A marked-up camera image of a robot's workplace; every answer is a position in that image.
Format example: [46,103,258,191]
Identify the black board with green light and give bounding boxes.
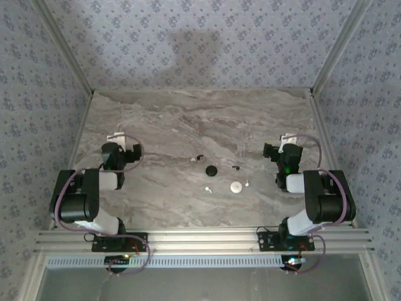
[280,256,307,273]
[104,254,132,273]

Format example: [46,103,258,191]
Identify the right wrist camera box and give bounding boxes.
[279,132,298,147]

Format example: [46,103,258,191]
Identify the aluminium side rail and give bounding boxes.
[308,88,360,228]
[49,90,95,231]

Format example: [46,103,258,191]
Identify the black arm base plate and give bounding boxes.
[256,231,316,252]
[91,231,149,253]

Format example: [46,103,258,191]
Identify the aluminium mounting rail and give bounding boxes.
[33,228,376,255]

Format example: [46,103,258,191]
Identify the aluminium frame post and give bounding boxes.
[309,0,374,97]
[31,0,95,97]

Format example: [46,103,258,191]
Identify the white slotted cable duct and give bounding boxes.
[46,254,284,270]

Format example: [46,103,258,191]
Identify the aluminium frame leg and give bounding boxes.
[360,253,388,301]
[18,253,48,301]

